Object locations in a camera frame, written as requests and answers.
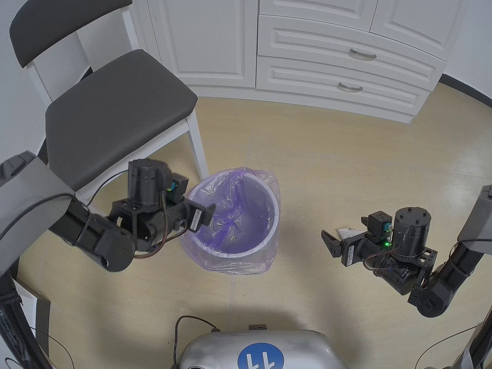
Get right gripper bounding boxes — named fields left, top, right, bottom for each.
left=322, top=230, right=396, bottom=268

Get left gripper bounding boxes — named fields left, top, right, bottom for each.
left=154, top=201, right=217, bottom=243

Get purple plastic bag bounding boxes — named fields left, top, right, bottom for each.
left=181, top=166, right=281, bottom=275

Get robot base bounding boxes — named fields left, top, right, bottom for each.
left=180, top=323, right=348, bottom=369

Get white trash bin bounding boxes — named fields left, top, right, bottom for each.
left=187, top=177, right=280, bottom=260

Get white chair grey cushions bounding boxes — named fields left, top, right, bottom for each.
left=9, top=0, right=210, bottom=207

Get white wardrobe with drawers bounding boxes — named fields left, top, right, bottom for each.
left=129, top=0, right=473, bottom=126

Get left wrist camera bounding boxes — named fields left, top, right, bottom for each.
left=165, top=172, right=190, bottom=203

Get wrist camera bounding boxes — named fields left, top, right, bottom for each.
left=165, top=172, right=190, bottom=203
left=368, top=211, right=393, bottom=241

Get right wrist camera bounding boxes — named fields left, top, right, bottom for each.
left=368, top=211, right=393, bottom=241

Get black cable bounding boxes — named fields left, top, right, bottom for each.
left=172, top=315, right=220, bottom=369

